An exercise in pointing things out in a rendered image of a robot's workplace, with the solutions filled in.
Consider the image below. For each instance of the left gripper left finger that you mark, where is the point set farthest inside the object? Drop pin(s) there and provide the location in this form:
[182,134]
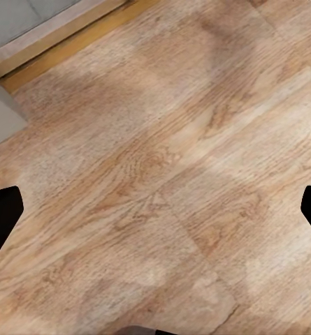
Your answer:
[11,209]

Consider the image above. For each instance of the fixed window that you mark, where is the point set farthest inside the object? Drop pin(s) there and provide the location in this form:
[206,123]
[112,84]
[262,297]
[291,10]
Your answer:
[36,35]

